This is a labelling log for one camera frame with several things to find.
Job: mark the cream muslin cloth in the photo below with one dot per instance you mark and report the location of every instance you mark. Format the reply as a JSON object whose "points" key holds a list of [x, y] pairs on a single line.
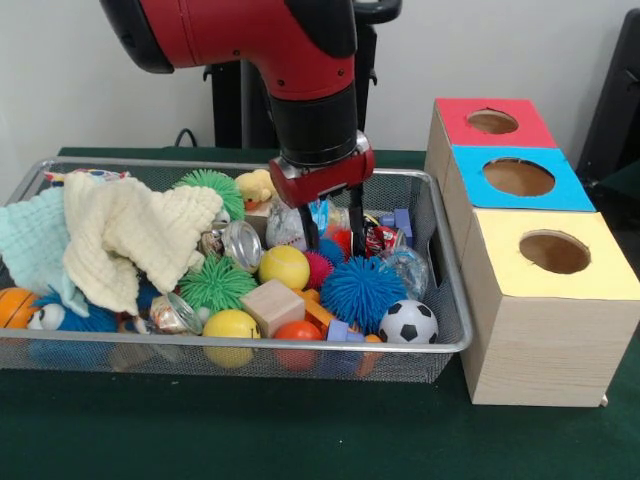
{"points": [[125, 225]]}

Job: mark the mint muslin cloth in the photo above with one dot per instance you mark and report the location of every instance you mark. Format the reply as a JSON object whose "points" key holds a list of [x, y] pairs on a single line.
{"points": [[30, 240]]}

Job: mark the wooden cube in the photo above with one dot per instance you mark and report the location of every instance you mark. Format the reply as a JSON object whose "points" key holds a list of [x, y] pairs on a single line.
{"points": [[274, 306]]}

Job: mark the yellow ball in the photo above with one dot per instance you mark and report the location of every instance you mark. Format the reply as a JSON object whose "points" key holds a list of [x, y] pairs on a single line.
{"points": [[231, 324]]}

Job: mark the orange basketball toy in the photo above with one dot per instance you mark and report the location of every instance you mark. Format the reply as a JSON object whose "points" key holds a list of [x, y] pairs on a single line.
{"points": [[15, 307]]}

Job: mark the multicoloured patterned cloth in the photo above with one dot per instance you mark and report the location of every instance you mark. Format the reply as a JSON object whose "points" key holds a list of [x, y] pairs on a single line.
{"points": [[102, 175]]}

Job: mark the shallow mesh bin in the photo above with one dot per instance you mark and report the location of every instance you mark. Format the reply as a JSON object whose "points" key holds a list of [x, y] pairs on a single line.
{"points": [[410, 362]]}

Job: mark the red ball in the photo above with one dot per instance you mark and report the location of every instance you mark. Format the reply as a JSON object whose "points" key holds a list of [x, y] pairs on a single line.
{"points": [[298, 331]]}

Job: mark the dark green table cloth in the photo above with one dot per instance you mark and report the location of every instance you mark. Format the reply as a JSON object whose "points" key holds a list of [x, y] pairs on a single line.
{"points": [[625, 182], [200, 430]]}

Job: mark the black and white soccer ball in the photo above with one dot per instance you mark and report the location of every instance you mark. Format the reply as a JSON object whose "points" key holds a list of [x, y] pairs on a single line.
{"points": [[407, 321]]}

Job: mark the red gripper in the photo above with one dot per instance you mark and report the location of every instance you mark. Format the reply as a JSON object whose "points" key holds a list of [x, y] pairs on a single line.
{"points": [[325, 182]]}

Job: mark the wooden box with three holes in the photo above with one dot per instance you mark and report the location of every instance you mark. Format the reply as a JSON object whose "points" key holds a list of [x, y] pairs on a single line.
{"points": [[540, 345]]}

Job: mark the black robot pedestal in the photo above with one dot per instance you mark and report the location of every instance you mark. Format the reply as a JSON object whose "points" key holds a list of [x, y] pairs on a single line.
{"points": [[225, 115]]}

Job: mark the blue spiky rubber ball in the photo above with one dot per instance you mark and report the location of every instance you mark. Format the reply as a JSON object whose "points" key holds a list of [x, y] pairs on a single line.
{"points": [[362, 292]]}

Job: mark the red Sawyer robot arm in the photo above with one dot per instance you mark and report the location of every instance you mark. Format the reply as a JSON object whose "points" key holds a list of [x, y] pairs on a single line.
{"points": [[280, 45]]}

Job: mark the black stand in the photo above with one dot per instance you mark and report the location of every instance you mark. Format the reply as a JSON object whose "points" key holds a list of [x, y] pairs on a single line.
{"points": [[620, 100]]}

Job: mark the green spiky rubber ball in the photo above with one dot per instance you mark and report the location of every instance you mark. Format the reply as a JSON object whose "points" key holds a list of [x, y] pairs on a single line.
{"points": [[217, 285], [215, 182]]}

